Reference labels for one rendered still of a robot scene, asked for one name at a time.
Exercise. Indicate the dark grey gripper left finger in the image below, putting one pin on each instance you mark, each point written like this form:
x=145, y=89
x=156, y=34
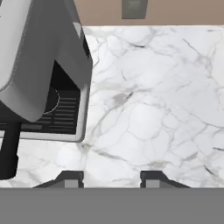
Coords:
x=71, y=177

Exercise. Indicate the grey wall socket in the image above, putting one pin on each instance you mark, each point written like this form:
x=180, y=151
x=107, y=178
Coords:
x=134, y=8

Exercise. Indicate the grey coffee machine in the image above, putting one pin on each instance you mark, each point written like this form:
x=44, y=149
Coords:
x=43, y=61

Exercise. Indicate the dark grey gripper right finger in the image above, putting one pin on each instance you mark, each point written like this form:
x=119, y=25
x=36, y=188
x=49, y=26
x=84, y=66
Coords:
x=151, y=176

